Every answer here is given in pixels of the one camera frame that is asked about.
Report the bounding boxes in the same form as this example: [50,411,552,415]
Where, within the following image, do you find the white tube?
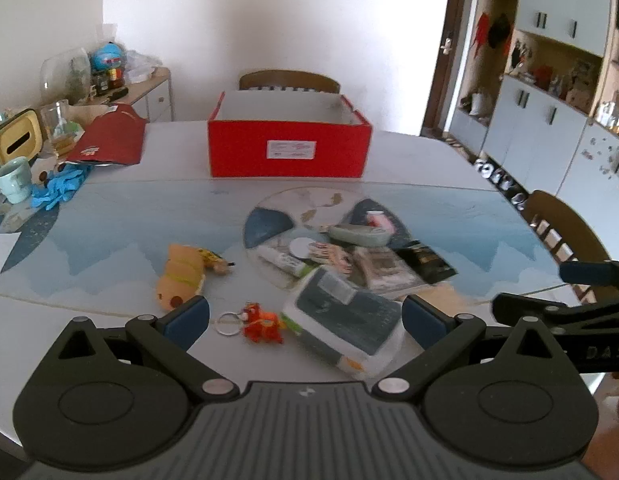
[256,245,310,277]

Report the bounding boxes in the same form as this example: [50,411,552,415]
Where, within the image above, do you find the pale green mug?
[0,156,34,205]

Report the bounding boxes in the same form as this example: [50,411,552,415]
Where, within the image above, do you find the black cap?
[487,14,513,46]

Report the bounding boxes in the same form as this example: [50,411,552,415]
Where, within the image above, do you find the wooden chair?
[522,190,613,306]
[238,70,341,95]

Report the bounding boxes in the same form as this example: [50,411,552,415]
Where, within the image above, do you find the pink white small item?
[365,210,396,233]

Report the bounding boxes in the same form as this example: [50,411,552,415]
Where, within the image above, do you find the orange patterned card pack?
[309,242,355,275]

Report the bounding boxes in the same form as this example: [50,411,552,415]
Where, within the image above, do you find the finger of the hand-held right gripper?
[492,292,619,333]
[559,257,619,293]

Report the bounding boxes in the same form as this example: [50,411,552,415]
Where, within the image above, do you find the brown wooden door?
[420,0,477,138]

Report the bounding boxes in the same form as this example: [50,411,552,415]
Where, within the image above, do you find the row of white shoes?
[472,157,527,208]

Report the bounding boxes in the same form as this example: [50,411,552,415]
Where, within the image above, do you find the white tote bag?
[462,91,490,116]

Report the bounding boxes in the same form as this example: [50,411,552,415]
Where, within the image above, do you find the red shoe box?
[207,91,373,179]

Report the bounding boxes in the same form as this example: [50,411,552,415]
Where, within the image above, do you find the white wooden sideboard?
[89,67,174,123]

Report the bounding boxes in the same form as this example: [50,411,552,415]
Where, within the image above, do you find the small blue globe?
[90,40,126,72]

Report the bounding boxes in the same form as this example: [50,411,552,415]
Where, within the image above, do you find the black foil packet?
[394,244,457,283]

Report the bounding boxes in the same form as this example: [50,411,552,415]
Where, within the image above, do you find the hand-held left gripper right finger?
[372,295,565,402]

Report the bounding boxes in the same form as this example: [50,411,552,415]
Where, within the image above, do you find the yellow plush toy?
[156,244,236,311]

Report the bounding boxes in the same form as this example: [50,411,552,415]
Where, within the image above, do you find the white plastic bag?
[124,50,162,83]

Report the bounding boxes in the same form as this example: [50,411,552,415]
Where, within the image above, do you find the clear glass pitcher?
[40,100,85,158]

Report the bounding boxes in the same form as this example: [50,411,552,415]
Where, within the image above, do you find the red hanging garment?
[473,12,491,51]

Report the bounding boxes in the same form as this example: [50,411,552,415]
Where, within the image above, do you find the yellow tissue box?
[0,108,45,171]

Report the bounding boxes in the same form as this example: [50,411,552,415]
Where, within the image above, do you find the red paper bag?
[64,103,149,167]

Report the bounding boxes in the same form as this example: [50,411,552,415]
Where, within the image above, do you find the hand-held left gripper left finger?
[52,296,240,403]

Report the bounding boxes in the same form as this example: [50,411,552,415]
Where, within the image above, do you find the grey white tissue pack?
[280,266,405,380]

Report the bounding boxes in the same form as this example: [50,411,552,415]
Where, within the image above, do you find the orange keychain toy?
[215,302,285,345]

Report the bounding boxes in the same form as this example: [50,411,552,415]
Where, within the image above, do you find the cluster of shelf ornaments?
[509,40,605,106]

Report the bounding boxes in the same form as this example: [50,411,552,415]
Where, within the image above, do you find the white wall cabinet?
[449,0,619,281]

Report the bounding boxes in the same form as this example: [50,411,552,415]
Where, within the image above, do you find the blue disposable gloves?
[30,165,90,211]

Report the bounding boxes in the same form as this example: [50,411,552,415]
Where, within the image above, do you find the cluster of glass jars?
[597,85,619,136]

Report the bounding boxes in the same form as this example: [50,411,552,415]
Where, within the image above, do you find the large glass jar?
[42,47,92,103]

